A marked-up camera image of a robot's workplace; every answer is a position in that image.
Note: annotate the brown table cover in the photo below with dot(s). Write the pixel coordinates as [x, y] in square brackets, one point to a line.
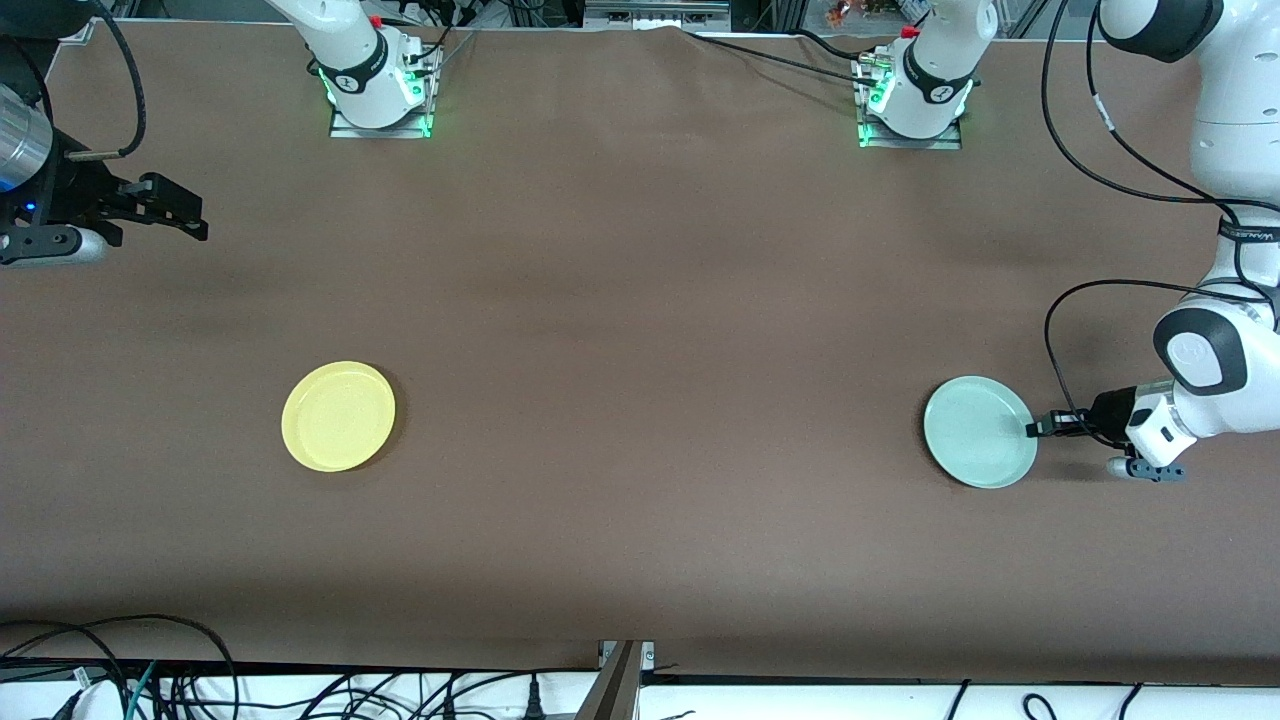
[640, 300]

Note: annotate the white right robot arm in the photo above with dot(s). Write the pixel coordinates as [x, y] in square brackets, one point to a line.
[350, 60]

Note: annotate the pale green plate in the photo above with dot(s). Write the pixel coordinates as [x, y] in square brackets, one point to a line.
[975, 432]

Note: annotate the black power plug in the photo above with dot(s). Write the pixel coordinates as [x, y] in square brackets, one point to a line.
[534, 700]

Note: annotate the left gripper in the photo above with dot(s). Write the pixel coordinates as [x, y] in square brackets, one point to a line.
[1106, 410]

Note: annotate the aluminium frame profile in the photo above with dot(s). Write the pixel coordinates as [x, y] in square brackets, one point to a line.
[615, 690]

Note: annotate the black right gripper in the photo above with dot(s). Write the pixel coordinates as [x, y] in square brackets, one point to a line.
[78, 190]

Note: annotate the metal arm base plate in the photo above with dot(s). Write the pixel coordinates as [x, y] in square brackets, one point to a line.
[950, 143]
[345, 131]

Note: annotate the yellow plate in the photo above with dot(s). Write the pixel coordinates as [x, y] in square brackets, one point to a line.
[338, 416]

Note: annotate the grey metal box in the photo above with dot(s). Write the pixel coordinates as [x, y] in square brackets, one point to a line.
[655, 12]

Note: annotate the aluminium corner bracket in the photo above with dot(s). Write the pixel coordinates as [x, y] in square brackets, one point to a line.
[78, 32]

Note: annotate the white board under table edge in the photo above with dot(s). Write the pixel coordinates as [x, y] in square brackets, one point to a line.
[800, 705]

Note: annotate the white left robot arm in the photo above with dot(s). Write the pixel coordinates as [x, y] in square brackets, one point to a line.
[1240, 120]

